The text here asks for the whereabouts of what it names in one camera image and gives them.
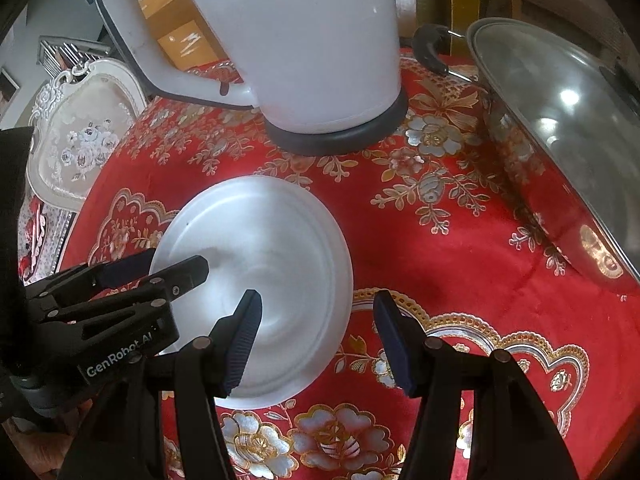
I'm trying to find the steel pan with black handle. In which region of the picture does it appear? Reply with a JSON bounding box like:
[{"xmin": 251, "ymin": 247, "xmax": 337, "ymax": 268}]
[{"xmin": 412, "ymin": 23, "xmax": 640, "ymax": 297}]

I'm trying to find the white electric kettle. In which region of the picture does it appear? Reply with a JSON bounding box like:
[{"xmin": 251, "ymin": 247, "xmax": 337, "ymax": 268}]
[{"xmin": 92, "ymin": 0, "xmax": 410, "ymax": 157}]

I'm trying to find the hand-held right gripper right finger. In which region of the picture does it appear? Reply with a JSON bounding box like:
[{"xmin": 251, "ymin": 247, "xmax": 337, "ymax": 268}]
[{"xmin": 373, "ymin": 290, "xmax": 576, "ymax": 480}]

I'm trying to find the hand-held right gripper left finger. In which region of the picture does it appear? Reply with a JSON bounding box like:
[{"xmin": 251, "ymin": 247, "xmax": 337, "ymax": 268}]
[{"xmin": 57, "ymin": 289, "xmax": 264, "ymax": 480}]

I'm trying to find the white ornate chair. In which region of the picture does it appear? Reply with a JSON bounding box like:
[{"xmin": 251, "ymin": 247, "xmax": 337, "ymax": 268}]
[{"xmin": 27, "ymin": 57, "xmax": 149, "ymax": 214}]

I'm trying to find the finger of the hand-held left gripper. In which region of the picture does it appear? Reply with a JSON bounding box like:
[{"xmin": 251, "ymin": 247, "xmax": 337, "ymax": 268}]
[
  {"xmin": 31, "ymin": 255, "xmax": 210, "ymax": 335},
  {"xmin": 25, "ymin": 247, "xmax": 160, "ymax": 311}
]

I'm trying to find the red patterned mat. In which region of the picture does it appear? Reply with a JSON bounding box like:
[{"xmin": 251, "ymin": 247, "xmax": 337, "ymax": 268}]
[{"xmin": 17, "ymin": 195, "xmax": 77, "ymax": 287}]

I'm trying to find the slatted rack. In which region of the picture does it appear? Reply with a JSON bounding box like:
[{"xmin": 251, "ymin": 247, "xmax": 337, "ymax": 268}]
[{"xmin": 37, "ymin": 35, "xmax": 112, "ymax": 79}]

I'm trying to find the red floral tablecloth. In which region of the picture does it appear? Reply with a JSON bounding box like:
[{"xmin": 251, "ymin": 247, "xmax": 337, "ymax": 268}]
[{"xmin": 60, "ymin": 47, "xmax": 640, "ymax": 480}]

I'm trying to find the orange wooden cabinet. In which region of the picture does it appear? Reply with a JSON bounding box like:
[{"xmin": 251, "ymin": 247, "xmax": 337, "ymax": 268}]
[{"xmin": 131, "ymin": 0, "xmax": 217, "ymax": 70}]

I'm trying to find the white bowl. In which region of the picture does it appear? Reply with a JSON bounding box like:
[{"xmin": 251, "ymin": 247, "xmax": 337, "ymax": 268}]
[{"xmin": 149, "ymin": 175, "xmax": 355, "ymax": 409}]

